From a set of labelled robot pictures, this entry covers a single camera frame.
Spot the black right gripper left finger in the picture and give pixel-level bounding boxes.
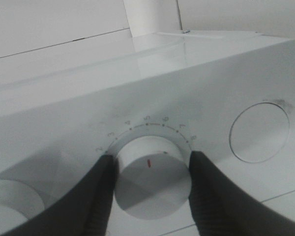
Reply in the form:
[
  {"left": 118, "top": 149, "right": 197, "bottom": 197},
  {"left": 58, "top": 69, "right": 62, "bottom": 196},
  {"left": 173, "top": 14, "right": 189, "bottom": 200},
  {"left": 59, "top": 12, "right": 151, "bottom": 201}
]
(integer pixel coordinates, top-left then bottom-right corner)
[{"left": 1, "top": 154, "right": 116, "bottom": 236}]

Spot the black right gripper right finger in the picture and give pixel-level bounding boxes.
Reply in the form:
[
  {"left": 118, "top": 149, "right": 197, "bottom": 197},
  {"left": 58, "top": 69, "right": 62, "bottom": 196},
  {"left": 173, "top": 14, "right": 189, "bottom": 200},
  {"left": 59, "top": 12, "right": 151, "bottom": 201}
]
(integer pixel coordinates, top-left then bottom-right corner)
[{"left": 189, "top": 151, "right": 295, "bottom": 236}]

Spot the white microwave knob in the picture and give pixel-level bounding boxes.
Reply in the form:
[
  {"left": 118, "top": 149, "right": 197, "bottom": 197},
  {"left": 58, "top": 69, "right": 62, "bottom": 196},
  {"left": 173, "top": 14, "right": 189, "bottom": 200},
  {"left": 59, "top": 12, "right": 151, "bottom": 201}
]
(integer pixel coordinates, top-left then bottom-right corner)
[
  {"left": 0, "top": 179, "right": 45, "bottom": 234},
  {"left": 115, "top": 136, "right": 191, "bottom": 220}
]

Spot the white microwave door button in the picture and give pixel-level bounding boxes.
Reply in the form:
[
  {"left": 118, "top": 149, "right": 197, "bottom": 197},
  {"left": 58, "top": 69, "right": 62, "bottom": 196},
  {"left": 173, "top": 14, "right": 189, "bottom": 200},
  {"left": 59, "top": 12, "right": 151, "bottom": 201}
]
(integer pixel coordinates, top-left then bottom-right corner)
[{"left": 229, "top": 102, "right": 290, "bottom": 164}]

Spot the white microwave oven body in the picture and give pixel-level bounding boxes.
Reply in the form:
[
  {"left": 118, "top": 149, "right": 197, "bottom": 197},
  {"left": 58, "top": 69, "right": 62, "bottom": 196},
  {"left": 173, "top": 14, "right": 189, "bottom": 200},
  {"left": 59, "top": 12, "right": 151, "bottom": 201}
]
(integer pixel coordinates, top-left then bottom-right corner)
[{"left": 0, "top": 30, "right": 295, "bottom": 236}]

